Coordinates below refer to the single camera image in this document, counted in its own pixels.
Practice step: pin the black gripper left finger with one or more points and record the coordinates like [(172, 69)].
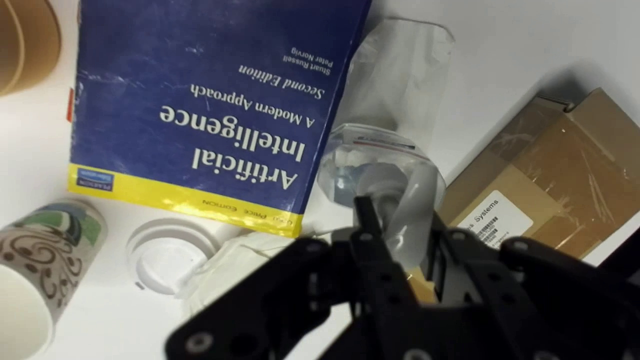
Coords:
[(300, 306)]

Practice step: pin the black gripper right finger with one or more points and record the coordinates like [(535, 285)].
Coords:
[(533, 306)]

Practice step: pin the clear pump bottle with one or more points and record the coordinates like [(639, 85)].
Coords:
[(373, 166)]

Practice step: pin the brown cardboard box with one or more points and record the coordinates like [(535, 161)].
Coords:
[(573, 173)]

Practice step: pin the blue Artificial Intelligence textbook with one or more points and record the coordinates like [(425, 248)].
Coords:
[(200, 81)]

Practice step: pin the patterned paper coffee cup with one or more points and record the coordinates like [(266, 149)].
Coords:
[(46, 266)]

